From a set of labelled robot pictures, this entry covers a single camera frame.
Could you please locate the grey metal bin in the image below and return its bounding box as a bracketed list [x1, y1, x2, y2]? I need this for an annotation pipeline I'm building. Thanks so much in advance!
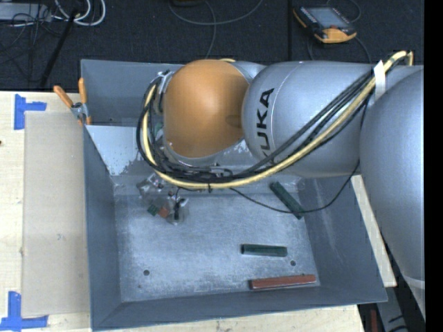
[80, 59, 389, 331]

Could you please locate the pale flat board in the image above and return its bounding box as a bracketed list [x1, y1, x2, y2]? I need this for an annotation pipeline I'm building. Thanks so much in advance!
[21, 111, 91, 319]

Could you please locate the dark green flat block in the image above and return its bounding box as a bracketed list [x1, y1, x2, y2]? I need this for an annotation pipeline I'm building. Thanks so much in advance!
[269, 181, 306, 221]
[240, 243, 289, 259]

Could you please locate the red-brown flat block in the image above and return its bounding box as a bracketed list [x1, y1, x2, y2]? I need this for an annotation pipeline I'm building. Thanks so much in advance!
[248, 274, 318, 291]

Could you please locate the black cylinder on white bracket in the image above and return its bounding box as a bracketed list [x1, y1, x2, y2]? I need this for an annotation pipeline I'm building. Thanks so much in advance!
[172, 189, 190, 225]

